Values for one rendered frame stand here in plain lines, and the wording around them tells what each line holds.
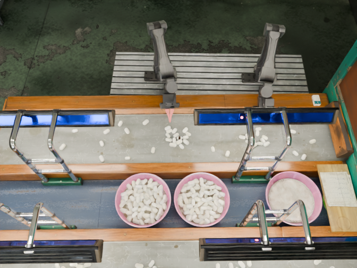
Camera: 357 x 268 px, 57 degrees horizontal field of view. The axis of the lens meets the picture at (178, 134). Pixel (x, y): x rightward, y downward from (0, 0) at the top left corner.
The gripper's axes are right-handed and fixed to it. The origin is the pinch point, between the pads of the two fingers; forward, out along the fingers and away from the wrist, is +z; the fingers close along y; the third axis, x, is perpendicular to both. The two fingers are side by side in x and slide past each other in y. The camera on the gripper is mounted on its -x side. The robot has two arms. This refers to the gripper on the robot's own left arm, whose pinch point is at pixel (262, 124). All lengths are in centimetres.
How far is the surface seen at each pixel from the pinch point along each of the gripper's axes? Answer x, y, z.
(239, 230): -31, -17, 44
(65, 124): -28, -93, -6
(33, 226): -61, -96, 25
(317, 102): 11.9, 32.9, -9.3
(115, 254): -35, -73, 52
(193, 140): 2.2, -35.9, 8.9
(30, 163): -27, -110, 12
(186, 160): -5.2, -40.1, 17.6
